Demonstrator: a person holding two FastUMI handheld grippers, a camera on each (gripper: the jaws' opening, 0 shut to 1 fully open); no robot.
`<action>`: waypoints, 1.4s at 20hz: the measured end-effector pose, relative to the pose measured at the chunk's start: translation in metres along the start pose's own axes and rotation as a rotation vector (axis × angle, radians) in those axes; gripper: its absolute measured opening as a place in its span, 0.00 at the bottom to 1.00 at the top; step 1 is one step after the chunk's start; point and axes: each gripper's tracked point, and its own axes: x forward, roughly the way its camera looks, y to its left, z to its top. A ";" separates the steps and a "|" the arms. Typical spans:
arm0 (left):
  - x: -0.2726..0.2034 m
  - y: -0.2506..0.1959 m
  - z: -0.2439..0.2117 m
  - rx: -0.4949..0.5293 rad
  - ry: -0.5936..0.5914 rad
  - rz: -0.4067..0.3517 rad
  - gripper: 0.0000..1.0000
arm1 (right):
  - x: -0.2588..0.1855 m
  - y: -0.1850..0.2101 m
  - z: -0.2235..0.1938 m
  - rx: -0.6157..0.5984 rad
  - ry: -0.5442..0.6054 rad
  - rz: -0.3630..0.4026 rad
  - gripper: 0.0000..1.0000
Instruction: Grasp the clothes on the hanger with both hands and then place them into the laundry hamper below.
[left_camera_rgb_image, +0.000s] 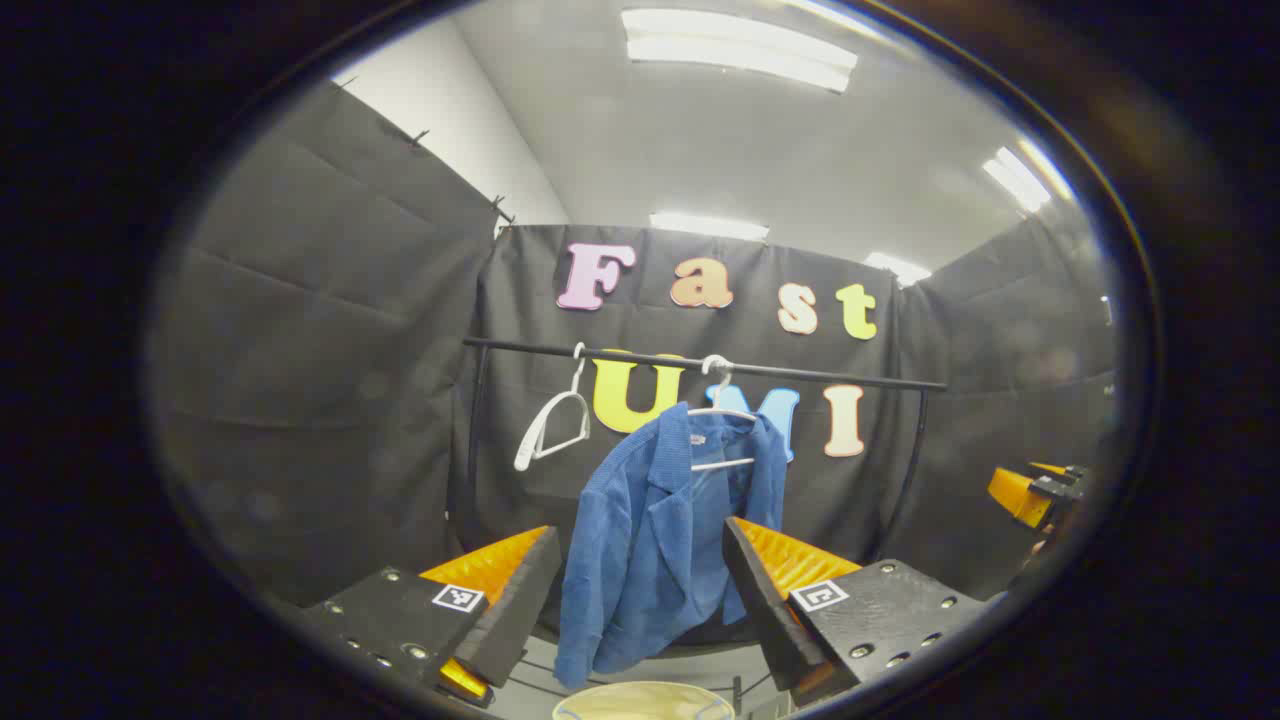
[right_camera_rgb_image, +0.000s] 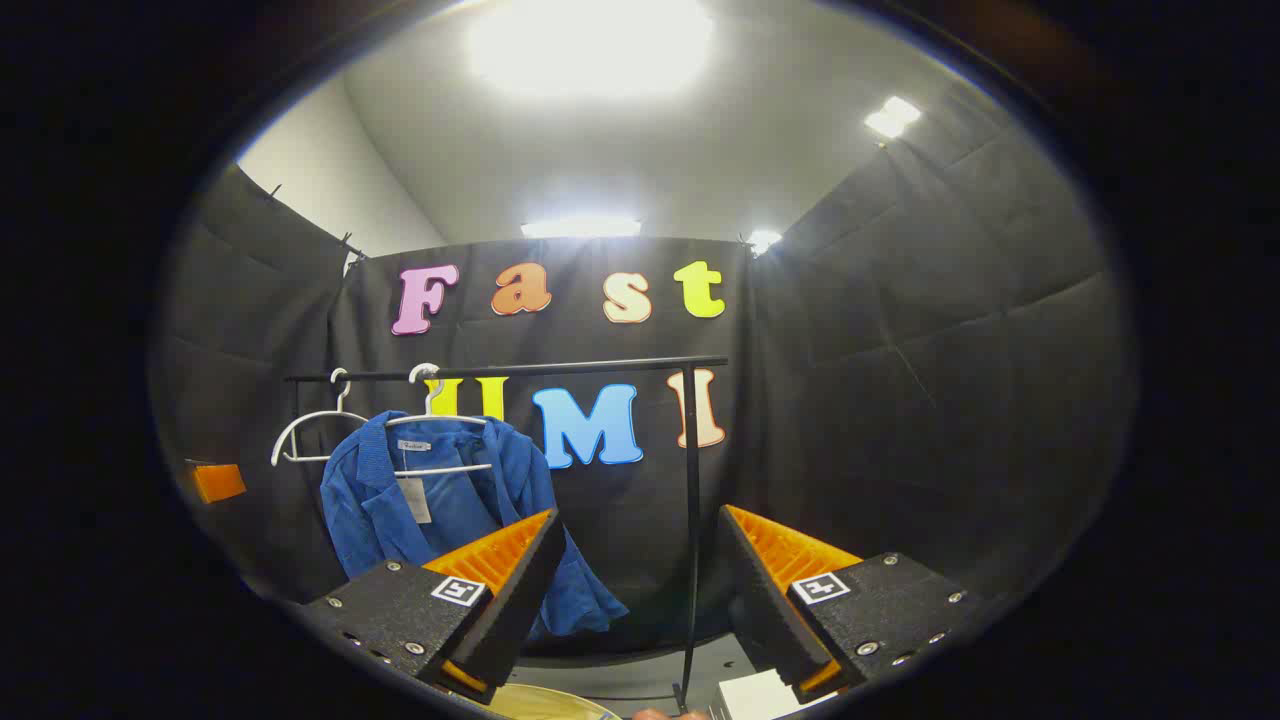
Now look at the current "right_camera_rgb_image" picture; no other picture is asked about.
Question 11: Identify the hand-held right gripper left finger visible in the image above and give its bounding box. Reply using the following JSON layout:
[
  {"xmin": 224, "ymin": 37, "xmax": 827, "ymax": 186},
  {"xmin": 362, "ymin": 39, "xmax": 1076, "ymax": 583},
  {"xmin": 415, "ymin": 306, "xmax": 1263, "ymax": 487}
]
[{"xmin": 298, "ymin": 508, "xmax": 568, "ymax": 705}]

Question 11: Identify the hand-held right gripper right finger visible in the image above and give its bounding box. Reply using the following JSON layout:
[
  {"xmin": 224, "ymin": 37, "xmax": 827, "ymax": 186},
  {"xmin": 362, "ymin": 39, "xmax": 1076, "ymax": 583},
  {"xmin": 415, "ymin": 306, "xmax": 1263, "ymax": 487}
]
[{"xmin": 716, "ymin": 504, "xmax": 989, "ymax": 705}]

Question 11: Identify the blue corduroy jacket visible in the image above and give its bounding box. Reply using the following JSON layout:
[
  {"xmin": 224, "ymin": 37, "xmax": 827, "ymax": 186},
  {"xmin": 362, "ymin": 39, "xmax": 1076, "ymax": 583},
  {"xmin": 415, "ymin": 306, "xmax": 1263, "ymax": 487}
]
[{"xmin": 320, "ymin": 410, "xmax": 631, "ymax": 641}]

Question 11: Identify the beige laundry hamper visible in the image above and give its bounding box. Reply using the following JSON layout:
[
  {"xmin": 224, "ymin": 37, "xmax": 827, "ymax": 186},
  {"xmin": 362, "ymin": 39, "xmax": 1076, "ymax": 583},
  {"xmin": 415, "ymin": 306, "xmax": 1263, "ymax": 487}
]
[{"xmin": 485, "ymin": 683, "xmax": 626, "ymax": 720}]

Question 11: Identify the white clothes hanger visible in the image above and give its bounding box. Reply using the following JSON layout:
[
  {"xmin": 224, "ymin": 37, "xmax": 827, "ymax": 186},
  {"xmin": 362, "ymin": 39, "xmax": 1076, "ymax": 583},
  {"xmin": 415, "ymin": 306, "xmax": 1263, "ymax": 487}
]
[
  {"xmin": 270, "ymin": 368, "xmax": 371, "ymax": 469},
  {"xmin": 385, "ymin": 362, "xmax": 497, "ymax": 479}
]

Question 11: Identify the white box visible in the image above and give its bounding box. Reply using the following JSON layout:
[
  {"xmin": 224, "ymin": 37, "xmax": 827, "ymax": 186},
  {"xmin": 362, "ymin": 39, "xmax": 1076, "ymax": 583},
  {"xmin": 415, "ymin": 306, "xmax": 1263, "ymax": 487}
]
[{"xmin": 718, "ymin": 668, "xmax": 836, "ymax": 720}]

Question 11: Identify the black garment rack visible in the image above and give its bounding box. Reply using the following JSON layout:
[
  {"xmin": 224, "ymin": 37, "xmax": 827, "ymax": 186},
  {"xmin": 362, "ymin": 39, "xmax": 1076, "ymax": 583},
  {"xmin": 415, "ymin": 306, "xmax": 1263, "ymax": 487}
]
[{"xmin": 283, "ymin": 355, "xmax": 731, "ymax": 715}]

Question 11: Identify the black backdrop cloth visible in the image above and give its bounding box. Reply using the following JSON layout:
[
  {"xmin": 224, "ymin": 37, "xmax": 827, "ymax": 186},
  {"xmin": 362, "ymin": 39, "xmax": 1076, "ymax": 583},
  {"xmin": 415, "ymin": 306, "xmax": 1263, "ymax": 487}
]
[{"xmin": 150, "ymin": 85, "xmax": 1141, "ymax": 661}]

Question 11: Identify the large ceiling light panel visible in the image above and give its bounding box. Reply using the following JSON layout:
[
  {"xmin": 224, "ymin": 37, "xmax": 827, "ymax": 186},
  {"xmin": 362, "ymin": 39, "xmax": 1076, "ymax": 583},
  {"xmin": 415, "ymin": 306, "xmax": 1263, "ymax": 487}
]
[{"xmin": 468, "ymin": 0, "xmax": 717, "ymax": 99}]

